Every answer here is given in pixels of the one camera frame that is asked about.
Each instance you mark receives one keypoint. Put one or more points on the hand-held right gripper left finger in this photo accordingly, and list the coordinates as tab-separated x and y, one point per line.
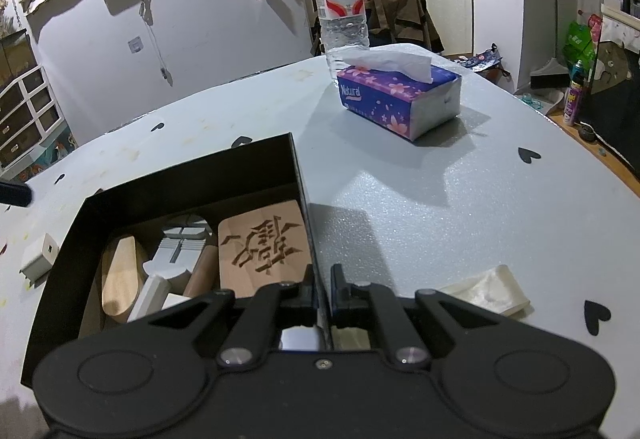
314	294

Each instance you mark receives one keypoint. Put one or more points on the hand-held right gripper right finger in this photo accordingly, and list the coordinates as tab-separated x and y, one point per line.
336	294

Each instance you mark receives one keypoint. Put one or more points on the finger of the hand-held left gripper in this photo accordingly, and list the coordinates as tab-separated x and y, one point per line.
15	194

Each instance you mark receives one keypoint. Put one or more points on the light wooden piece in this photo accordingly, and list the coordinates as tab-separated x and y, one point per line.
120	276

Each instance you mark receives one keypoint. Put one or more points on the small white piece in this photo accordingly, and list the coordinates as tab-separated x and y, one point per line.
176	302

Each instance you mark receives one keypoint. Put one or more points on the white plastic holder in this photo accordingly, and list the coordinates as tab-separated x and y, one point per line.
175	251

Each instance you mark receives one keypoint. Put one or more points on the white rectangular block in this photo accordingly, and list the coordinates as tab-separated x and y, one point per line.
150	296

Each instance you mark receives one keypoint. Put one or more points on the black cardboard box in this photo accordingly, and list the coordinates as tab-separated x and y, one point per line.
190	179

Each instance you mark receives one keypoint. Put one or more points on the white plug charger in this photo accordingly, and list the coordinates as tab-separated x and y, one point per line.
39	258

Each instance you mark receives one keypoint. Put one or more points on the white drawer cabinet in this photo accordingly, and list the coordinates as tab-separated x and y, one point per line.
25	114

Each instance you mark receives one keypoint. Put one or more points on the carved wooden board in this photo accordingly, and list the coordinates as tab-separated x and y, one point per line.
235	271

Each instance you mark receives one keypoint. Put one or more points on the glass tank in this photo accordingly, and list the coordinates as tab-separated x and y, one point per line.
12	51

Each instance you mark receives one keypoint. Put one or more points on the translucent plastic tray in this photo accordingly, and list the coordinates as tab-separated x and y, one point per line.
492	291

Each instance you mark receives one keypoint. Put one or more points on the purple floral tissue pack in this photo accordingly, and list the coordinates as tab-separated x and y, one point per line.
380	99

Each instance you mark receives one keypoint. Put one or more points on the blue patterned bag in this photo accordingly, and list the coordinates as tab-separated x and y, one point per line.
482	59

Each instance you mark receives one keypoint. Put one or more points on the brown jacket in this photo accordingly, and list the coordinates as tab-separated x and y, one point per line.
400	16

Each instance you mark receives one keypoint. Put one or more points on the white kitchen cabinet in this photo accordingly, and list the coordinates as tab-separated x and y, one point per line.
445	9

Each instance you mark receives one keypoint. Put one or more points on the grey dustpan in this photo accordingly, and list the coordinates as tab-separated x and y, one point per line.
550	75

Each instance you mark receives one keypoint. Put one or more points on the spray can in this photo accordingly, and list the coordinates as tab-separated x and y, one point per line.
574	94

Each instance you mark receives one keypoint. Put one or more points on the green plastic bag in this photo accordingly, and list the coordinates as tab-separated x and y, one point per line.
580	41

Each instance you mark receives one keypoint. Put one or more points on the clear adhesive wall hook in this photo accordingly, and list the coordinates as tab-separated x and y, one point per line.
135	44

